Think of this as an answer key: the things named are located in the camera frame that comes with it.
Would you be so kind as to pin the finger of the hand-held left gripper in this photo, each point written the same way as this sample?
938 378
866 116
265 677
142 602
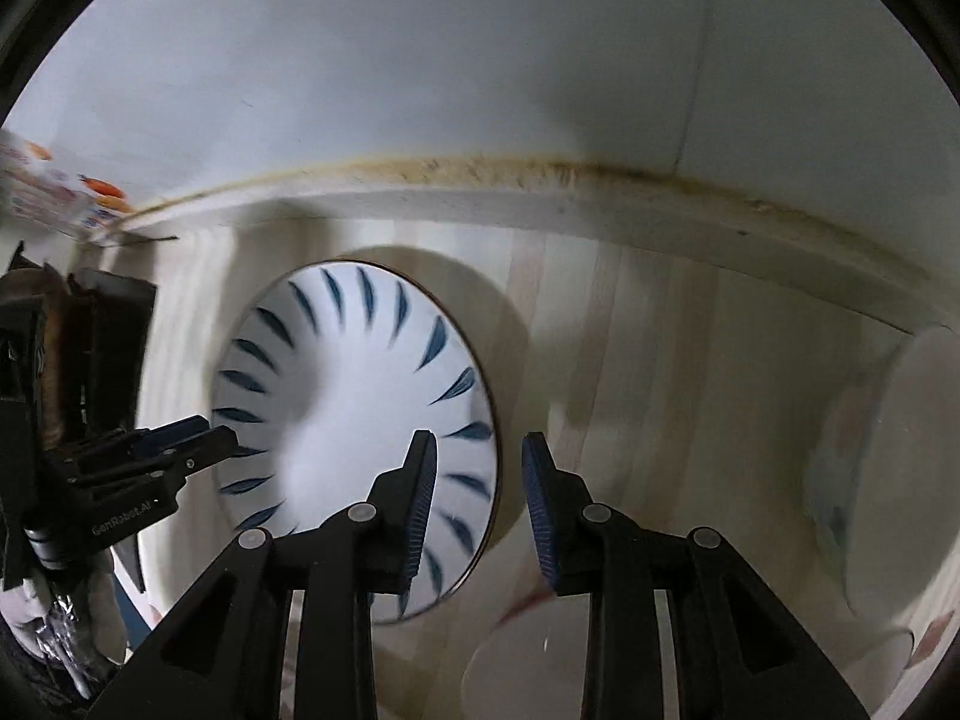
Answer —
206 448
176 429

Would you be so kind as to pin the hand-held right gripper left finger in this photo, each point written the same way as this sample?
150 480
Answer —
421 510

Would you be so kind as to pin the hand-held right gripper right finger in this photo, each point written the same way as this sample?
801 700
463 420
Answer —
537 510

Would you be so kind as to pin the white plate with blue leaves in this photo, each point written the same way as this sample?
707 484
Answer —
352 390

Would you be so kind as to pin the black induction cooker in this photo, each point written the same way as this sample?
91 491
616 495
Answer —
112 330

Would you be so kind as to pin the striped cat print tablecloth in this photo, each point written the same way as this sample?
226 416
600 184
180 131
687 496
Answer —
637 360

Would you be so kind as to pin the colourful wall stickers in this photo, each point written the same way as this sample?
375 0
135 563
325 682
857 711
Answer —
60 195

